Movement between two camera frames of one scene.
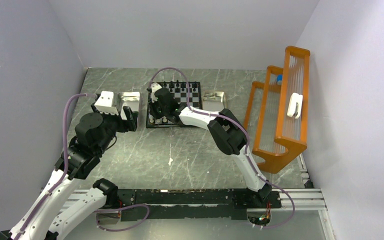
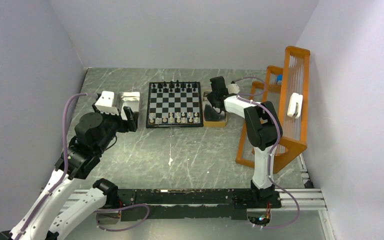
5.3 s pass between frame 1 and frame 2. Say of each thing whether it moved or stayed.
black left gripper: stayed
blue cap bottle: stayed
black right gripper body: moved
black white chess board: stayed
